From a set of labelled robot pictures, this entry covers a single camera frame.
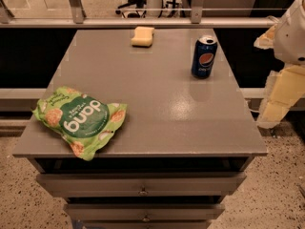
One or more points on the black office chair base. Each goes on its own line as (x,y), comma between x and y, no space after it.
(132,4)

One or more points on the yellow sponge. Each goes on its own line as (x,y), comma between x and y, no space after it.
(143,36)

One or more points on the grey drawer cabinet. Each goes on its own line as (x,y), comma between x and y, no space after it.
(175,124)

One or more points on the metal railing frame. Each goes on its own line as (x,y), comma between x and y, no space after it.
(98,14)

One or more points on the green rice chip bag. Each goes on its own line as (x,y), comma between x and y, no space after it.
(84,122)

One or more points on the blue Pepsi can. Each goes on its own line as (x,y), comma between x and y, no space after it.
(203,56)

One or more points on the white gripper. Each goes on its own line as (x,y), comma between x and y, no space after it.
(292,37)

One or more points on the top grey drawer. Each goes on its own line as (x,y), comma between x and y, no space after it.
(140,185)

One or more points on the grey drawer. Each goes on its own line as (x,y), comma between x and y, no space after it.
(144,212)
(140,185)

